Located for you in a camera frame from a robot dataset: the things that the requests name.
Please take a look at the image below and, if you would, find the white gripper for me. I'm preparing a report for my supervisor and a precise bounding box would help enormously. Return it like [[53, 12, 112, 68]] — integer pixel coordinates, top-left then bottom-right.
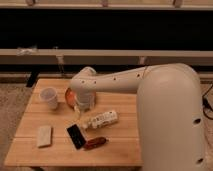
[[76, 93, 95, 111]]

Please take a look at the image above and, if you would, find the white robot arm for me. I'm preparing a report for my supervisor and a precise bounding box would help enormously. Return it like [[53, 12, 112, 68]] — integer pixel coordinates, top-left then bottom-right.
[[70, 63, 206, 171]]

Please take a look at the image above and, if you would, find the orange bowl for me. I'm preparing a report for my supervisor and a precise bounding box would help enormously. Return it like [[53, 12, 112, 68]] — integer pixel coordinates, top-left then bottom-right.
[[65, 88, 76, 108]]

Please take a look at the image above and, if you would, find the white paper cup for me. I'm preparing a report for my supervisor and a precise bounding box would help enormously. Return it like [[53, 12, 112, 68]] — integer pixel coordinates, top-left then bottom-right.
[[39, 87, 58, 110]]

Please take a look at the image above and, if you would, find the black smartphone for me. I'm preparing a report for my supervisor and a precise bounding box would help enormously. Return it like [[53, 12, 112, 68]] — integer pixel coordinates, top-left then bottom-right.
[[67, 124, 86, 149]]

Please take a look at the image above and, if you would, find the wooden table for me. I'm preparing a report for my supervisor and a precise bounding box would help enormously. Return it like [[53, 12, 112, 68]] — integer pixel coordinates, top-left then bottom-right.
[[5, 79, 141, 167]]

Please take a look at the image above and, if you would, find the reddish brown oblong object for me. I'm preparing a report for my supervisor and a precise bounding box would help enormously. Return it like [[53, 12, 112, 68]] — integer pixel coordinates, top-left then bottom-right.
[[84, 137, 107, 150]]

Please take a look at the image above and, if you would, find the beige sponge block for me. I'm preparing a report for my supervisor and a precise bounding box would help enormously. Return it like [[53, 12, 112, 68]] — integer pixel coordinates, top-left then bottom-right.
[[37, 125, 52, 148]]

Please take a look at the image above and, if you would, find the long wall rail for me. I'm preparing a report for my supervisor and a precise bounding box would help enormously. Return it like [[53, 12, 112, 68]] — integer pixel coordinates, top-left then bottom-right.
[[0, 48, 213, 66]]

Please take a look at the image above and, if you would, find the black cable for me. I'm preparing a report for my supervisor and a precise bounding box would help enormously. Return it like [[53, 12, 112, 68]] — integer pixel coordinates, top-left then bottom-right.
[[201, 83, 213, 120]]

